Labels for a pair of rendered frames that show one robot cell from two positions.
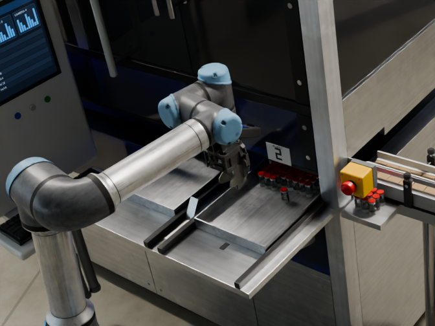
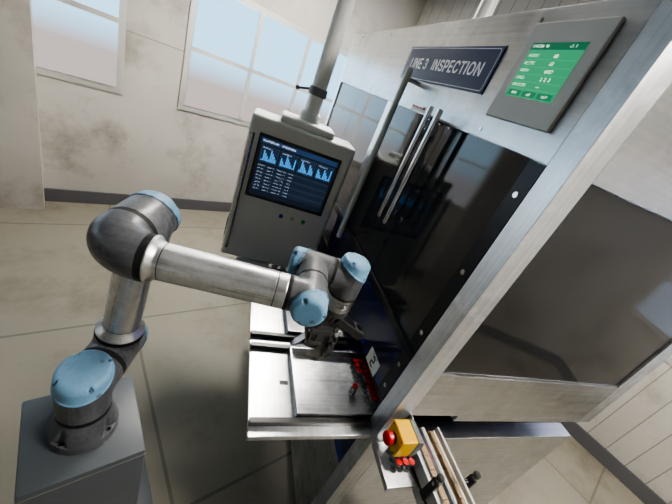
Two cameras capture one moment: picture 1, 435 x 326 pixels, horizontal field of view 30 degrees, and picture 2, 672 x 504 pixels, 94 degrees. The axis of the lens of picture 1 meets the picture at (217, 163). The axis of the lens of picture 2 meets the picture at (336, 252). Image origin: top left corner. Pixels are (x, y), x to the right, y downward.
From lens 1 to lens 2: 1.22 m
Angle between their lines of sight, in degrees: 18
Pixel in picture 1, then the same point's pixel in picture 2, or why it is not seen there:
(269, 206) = (339, 385)
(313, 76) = (434, 338)
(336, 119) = (424, 383)
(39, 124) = (288, 230)
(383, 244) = not seen: hidden behind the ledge
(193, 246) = (270, 362)
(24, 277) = not seen: hidden behind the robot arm
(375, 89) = (474, 388)
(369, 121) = (449, 404)
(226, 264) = (268, 396)
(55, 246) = not seen: hidden behind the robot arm
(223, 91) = (349, 283)
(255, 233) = (308, 395)
